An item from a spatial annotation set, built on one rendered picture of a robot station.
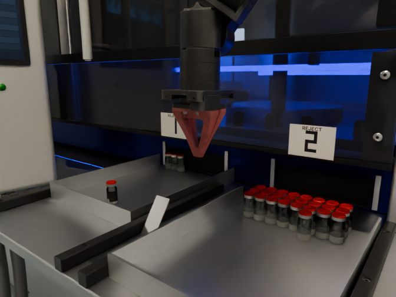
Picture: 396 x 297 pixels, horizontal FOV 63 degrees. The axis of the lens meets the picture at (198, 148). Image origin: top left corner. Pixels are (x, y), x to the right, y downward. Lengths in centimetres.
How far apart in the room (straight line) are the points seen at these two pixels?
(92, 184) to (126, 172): 11
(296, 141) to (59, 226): 46
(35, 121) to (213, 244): 73
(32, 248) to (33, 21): 71
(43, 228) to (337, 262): 48
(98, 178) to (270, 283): 52
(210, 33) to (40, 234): 42
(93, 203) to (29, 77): 55
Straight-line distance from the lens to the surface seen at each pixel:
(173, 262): 48
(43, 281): 169
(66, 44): 115
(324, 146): 63
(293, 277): 47
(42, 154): 111
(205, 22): 45
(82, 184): 81
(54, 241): 59
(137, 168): 91
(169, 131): 82
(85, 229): 61
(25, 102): 108
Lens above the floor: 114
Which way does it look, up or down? 12 degrees down
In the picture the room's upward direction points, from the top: straight up
